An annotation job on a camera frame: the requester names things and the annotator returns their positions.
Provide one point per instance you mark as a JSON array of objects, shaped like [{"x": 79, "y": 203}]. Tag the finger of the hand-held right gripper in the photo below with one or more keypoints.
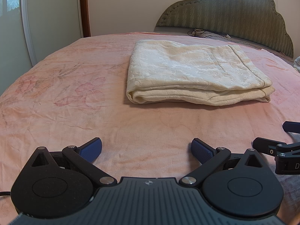
[
  {"x": 267, "y": 146},
  {"x": 291, "y": 126}
]

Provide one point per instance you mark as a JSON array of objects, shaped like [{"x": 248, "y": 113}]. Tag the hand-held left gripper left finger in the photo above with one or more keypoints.
[{"x": 91, "y": 150}]

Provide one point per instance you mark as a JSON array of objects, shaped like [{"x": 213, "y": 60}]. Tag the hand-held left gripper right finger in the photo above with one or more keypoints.
[{"x": 201, "y": 151}]

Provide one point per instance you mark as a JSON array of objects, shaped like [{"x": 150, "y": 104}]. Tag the cream white blanket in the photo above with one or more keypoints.
[{"x": 194, "y": 70}]

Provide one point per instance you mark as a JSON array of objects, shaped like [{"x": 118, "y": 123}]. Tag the pink floral blanket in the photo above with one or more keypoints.
[{"x": 70, "y": 110}]

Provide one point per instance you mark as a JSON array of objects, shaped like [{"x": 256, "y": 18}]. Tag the white printed cloth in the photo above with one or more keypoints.
[{"x": 297, "y": 63}]

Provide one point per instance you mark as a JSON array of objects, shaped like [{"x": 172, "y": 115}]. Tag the white sliding wardrobe door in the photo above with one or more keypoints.
[{"x": 46, "y": 23}]

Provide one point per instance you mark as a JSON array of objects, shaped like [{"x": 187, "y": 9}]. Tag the green padded headboard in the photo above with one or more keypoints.
[{"x": 222, "y": 9}]

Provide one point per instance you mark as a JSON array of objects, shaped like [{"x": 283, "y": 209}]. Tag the brown wooden door frame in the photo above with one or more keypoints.
[{"x": 84, "y": 7}]

